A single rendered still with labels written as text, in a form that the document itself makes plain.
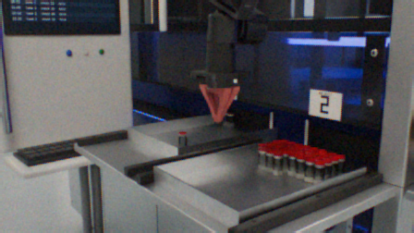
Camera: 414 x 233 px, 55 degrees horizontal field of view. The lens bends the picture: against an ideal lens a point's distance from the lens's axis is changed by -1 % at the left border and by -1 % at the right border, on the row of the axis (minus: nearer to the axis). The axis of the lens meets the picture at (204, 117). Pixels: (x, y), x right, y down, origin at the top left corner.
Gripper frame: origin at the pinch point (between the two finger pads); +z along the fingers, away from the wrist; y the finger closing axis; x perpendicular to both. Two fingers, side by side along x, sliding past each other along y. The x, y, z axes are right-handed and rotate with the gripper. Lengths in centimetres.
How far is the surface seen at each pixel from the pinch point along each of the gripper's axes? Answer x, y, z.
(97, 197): 84, 21, 52
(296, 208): -20.9, -2.4, 10.8
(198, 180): 2.4, -2.3, 13.4
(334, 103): -11.4, 25.1, -2.4
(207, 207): -9.6, -11.6, 12.1
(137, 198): 82, 39, 57
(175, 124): 38.2, 21.6, 12.0
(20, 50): 77, -9, -8
